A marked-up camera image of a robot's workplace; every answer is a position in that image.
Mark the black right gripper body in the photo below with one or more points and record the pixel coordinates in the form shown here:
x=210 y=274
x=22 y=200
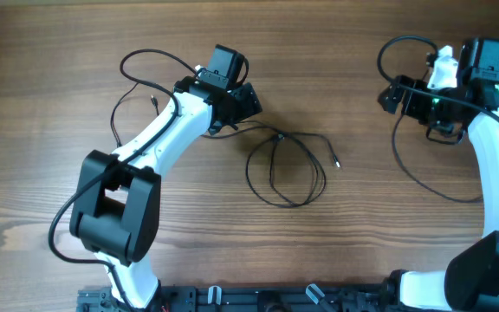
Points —
x=390 y=96

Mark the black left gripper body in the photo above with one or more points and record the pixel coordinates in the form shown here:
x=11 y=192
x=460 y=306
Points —
x=247 y=102

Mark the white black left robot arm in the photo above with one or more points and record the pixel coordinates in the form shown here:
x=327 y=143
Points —
x=116 y=206

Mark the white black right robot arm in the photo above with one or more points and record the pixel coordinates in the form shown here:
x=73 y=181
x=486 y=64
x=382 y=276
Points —
x=459 y=99

